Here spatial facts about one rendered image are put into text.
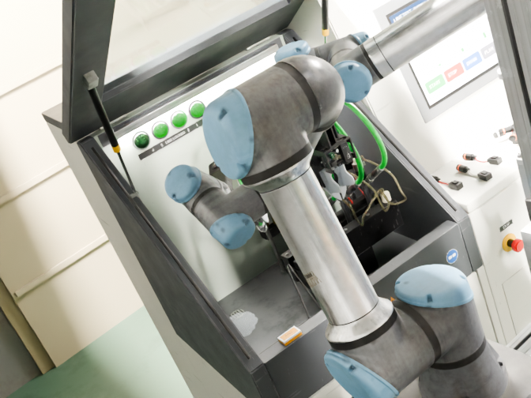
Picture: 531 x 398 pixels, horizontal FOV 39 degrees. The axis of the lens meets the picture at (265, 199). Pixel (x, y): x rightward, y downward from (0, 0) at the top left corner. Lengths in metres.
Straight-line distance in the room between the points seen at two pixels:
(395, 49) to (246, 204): 0.40
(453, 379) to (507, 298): 0.91
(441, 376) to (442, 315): 0.13
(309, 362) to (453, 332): 0.64
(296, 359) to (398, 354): 0.64
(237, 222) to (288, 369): 0.50
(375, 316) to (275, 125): 0.33
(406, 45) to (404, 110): 0.78
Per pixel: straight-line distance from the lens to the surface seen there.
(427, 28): 1.38
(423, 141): 2.18
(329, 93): 1.11
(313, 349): 1.81
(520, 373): 1.39
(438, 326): 1.22
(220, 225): 1.42
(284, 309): 2.11
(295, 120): 1.08
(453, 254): 2.00
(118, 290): 4.14
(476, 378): 1.31
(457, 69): 2.27
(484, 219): 2.05
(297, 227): 1.10
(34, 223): 3.88
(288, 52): 1.51
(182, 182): 1.46
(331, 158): 1.58
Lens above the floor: 1.97
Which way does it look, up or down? 25 degrees down
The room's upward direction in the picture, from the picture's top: 23 degrees counter-clockwise
